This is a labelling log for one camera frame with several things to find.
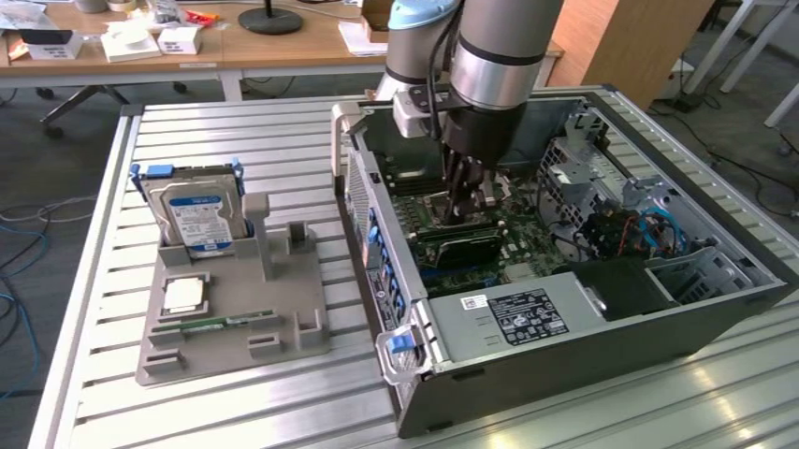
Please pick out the black round lamp base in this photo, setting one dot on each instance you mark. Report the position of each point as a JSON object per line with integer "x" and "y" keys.
{"x": 271, "y": 21}

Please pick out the silver chipset heat sink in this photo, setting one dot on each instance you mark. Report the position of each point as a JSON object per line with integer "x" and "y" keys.
{"x": 518, "y": 273}

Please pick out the green motherboard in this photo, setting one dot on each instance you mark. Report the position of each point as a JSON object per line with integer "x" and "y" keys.
{"x": 531, "y": 243}

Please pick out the black chair base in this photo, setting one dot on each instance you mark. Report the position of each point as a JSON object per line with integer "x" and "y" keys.
{"x": 75, "y": 100}

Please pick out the slanted metal disk bay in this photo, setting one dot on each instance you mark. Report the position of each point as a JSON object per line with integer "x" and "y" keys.
{"x": 706, "y": 276}

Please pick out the black floor device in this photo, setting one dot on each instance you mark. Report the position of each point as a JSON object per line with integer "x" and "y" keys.
{"x": 686, "y": 103}

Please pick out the dark bag of parts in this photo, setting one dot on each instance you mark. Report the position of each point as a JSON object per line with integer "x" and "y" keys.
{"x": 166, "y": 11}

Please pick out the hard disk with blue bracket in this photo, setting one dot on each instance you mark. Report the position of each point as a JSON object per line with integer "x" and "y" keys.
{"x": 187, "y": 220}

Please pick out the open black PC case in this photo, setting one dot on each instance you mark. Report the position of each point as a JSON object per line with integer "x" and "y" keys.
{"x": 562, "y": 374}

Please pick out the wooden desk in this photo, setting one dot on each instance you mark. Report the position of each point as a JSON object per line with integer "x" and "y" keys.
{"x": 281, "y": 47}

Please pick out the red booklet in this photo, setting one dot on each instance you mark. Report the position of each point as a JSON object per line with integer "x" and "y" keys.
{"x": 18, "y": 50}

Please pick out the small white labelled box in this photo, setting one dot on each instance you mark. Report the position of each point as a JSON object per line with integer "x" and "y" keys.
{"x": 181, "y": 42}

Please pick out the orange packet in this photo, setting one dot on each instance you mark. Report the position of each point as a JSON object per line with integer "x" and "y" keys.
{"x": 203, "y": 18}

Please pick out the white box with roll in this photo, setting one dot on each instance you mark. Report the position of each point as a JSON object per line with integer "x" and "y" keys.
{"x": 129, "y": 47}

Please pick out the pale tape roll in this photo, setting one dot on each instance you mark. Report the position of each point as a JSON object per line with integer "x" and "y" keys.
{"x": 122, "y": 4}

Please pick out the wooden cabinet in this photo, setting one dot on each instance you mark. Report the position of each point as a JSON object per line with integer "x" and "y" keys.
{"x": 637, "y": 47}

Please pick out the metal socket cover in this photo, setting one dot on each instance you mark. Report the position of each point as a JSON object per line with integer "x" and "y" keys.
{"x": 507, "y": 192}

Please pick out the brown cardboard box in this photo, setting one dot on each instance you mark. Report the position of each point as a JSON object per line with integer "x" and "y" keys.
{"x": 375, "y": 14}

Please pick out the white paper stack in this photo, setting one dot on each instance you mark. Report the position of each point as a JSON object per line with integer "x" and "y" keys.
{"x": 362, "y": 42}

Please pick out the grey cup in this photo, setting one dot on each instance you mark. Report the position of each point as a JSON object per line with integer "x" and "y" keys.
{"x": 91, "y": 5}

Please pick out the perforated metal disk bay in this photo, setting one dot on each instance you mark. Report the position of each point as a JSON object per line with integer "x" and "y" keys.
{"x": 574, "y": 187}

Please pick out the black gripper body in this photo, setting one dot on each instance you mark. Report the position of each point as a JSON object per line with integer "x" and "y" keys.
{"x": 481, "y": 135}

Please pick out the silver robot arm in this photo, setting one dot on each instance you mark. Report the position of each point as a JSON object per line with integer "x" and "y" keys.
{"x": 493, "y": 56}

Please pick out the graphics card with metal bracket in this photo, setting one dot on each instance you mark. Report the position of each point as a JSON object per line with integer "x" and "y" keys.
{"x": 469, "y": 250}

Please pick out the blue case latch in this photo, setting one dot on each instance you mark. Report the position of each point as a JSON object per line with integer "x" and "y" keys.
{"x": 401, "y": 343}

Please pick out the silver CPU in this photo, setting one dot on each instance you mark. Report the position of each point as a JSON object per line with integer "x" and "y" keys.
{"x": 182, "y": 297}

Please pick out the grey parts rack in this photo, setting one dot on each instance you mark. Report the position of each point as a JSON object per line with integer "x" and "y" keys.
{"x": 238, "y": 299}

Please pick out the grey power supply unit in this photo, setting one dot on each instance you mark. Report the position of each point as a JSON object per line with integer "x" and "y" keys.
{"x": 469, "y": 337}

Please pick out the CPU socket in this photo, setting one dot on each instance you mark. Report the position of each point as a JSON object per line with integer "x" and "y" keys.
{"x": 435, "y": 208}

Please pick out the white box with black top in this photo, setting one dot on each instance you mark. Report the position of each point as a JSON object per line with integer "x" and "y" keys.
{"x": 53, "y": 49}

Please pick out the white table leg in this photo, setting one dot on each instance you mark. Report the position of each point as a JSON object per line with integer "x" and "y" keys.
{"x": 784, "y": 105}

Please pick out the white table frame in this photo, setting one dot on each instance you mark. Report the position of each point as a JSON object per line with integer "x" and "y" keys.
{"x": 715, "y": 47}

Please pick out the white box with red button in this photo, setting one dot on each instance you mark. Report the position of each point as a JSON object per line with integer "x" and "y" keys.
{"x": 682, "y": 70}

